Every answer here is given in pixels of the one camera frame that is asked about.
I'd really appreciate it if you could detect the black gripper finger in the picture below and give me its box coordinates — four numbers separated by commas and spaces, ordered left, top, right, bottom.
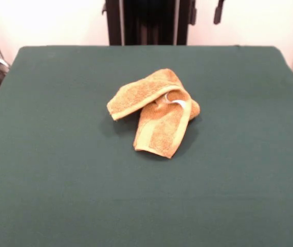
190, 0, 197, 26
213, 0, 226, 25

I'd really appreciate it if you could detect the orange terry towel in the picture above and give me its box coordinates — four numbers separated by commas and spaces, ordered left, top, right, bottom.
106, 68, 201, 159

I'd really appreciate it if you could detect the dark green table cloth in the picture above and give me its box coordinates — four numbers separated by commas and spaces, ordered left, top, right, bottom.
0, 45, 293, 247

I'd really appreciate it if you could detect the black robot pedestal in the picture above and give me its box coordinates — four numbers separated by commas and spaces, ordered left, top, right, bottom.
101, 0, 190, 46

